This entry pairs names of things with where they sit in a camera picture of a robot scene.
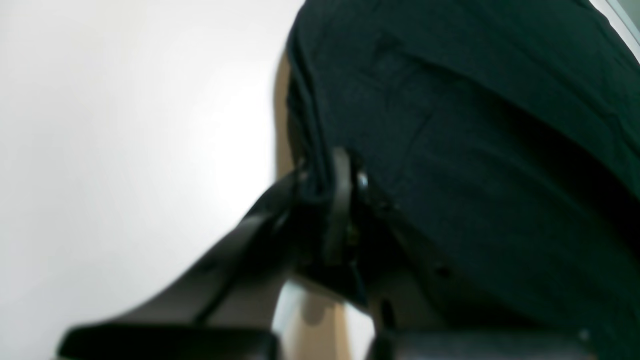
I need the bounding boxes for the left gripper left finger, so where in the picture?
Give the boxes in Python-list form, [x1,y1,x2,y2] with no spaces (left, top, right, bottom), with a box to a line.
[57,170,307,360]

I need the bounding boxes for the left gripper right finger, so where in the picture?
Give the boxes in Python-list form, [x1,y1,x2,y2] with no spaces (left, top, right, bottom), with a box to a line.
[325,147,595,360]

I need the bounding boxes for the black T-shirt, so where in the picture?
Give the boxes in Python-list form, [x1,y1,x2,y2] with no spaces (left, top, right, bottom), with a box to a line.
[286,0,639,360]

